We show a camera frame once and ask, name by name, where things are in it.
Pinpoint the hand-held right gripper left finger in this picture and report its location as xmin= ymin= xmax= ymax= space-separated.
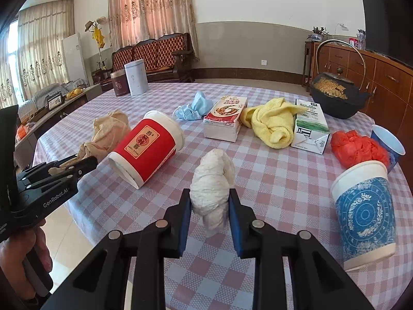
xmin=42 ymin=188 xmax=193 ymax=310

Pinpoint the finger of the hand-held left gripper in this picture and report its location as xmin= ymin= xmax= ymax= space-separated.
xmin=19 ymin=155 xmax=80 ymax=176
xmin=24 ymin=156 xmax=99 ymax=189

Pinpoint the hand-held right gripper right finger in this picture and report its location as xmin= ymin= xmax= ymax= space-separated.
xmin=228 ymin=189 xmax=368 ymax=310

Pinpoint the beige cloth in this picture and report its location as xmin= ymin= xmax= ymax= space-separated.
xmin=48 ymin=110 xmax=131 ymax=176

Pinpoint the white paper wad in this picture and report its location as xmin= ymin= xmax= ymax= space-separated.
xmin=190 ymin=149 xmax=236 ymax=238

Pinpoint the red white drink carton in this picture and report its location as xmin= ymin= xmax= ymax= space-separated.
xmin=203 ymin=95 xmax=248 ymax=143

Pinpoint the plain blue paper cup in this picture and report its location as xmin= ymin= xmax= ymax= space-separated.
xmin=370 ymin=124 xmax=405 ymax=173

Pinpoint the person's left hand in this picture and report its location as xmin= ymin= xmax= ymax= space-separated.
xmin=0 ymin=220 xmax=54 ymax=301

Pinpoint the stone-top coffee table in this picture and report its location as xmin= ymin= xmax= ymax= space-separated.
xmin=14 ymin=84 xmax=102 ymax=165

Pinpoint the red paper cup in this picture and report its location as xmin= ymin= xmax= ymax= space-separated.
xmin=108 ymin=110 xmax=186 ymax=190

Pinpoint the pink checked tablecloth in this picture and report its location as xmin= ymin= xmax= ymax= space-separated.
xmin=32 ymin=82 xmax=413 ymax=310

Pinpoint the grey covered sofa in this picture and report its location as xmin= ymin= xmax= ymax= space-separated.
xmin=18 ymin=82 xmax=69 ymax=120

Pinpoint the bowl of yellow fruit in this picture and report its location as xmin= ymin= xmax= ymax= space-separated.
xmin=65 ymin=87 xmax=88 ymax=99

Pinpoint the maroon tin canister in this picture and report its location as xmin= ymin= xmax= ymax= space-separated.
xmin=110 ymin=69 xmax=130 ymax=97

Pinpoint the white tin canister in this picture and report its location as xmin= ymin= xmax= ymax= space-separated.
xmin=124 ymin=59 xmax=149 ymax=96

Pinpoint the white standing air conditioner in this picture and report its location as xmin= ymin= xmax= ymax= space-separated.
xmin=62 ymin=33 xmax=88 ymax=86

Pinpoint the yellow towel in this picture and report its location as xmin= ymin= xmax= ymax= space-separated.
xmin=240 ymin=97 xmax=307 ymax=149

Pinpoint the blue face mask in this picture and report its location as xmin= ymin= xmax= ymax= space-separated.
xmin=172 ymin=91 xmax=214 ymax=121

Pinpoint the green white milk carton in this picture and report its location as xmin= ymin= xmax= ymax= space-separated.
xmin=290 ymin=98 xmax=331 ymax=156

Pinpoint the beige embroidered curtain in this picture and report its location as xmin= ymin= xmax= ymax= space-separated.
xmin=0 ymin=0 xmax=75 ymax=108
xmin=107 ymin=0 xmax=200 ymax=62

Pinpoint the coat rack with hats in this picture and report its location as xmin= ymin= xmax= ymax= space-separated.
xmin=84 ymin=16 xmax=108 ymax=72

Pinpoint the blue patterned white paper cup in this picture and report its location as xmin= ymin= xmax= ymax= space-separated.
xmin=331 ymin=160 xmax=397 ymax=271

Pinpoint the wooden sofa bench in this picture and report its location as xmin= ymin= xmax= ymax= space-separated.
xmin=111 ymin=33 xmax=196 ymax=84

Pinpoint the red crumpled plastic bag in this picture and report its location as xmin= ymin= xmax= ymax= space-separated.
xmin=331 ymin=130 xmax=391 ymax=170

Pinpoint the black cast iron teapot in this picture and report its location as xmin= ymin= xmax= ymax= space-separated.
xmin=310 ymin=39 xmax=375 ymax=120

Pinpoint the small dark wooden side table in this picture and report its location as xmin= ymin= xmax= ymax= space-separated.
xmin=301 ymin=40 xmax=316 ymax=88

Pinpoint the small plant in porcelain pot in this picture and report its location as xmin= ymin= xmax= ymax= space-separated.
xmin=306 ymin=26 xmax=329 ymax=42

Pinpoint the long wooden sideboard cabinet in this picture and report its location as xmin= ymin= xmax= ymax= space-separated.
xmin=311 ymin=40 xmax=413 ymax=156

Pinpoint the black television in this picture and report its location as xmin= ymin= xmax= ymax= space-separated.
xmin=361 ymin=0 xmax=413 ymax=67

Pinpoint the dark picture frame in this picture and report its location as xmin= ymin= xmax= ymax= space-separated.
xmin=47 ymin=92 xmax=63 ymax=110

